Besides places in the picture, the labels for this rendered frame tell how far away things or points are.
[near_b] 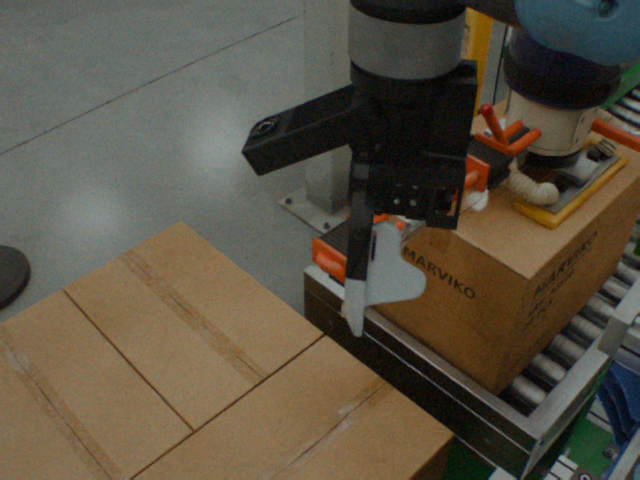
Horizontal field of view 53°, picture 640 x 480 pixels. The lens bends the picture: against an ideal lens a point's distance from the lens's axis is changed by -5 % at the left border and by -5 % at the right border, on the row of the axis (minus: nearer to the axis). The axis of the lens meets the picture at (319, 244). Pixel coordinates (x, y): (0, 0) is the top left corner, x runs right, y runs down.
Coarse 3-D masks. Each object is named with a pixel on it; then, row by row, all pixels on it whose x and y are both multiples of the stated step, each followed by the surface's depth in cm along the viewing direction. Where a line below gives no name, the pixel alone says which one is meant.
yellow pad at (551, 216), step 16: (592, 144) 147; (592, 160) 139; (608, 160) 142; (624, 160) 143; (560, 176) 133; (592, 176) 137; (608, 176) 138; (560, 192) 133; (576, 192) 133; (592, 192) 135; (528, 208) 130; (544, 208) 130; (560, 208) 129; (576, 208) 132; (544, 224) 128
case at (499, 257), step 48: (480, 192) 137; (624, 192) 139; (432, 240) 133; (480, 240) 126; (528, 240) 126; (576, 240) 129; (624, 240) 164; (432, 288) 141; (480, 288) 129; (528, 288) 121; (576, 288) 150; (432, 336) 149; (480, 336) 136; (528, 336) 140; (480, 384) 144
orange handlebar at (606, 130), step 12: (528, 132) 129; (540, 132) 129; (600, 132) 131; (612, 132) 129; (624, 132) 129; (516, 144) 125; (528, 144) 127; (624, 144) 129; (636, 144) 127; (468, 180) 117; (456, 192) 115; (384, 216) 110; (324, 264) 101; (336, 264) 101
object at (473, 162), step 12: (480, 144) 124; (492, 144) 123; (468, 156) 119; (480, 156) 121; (492, 156) 121; (504, 156) 121; (468, 168) 120; (480, 168) 118; (492, 168) 117; (504, 168) 121; (480, 180) 119; (492, 180) 120; (504, 180) 122
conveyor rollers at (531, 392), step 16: (624, 96) 247; (608, 112) 243; (624, 112) 239; (624, 256) 184; (624, 272) 177; (608, 288) 172; (624, 288) 171; (592, 304) 168; (576, 320) 163; (608, 320) 165; (560, 336) 159; (592, 336) 161; (560, 352) 158; (576, 352) 156; (528, 368) 156; (544, 368) 153; (560, 368) 152; (512, 384) 150; (528, 384) 149; (528, 400) 148
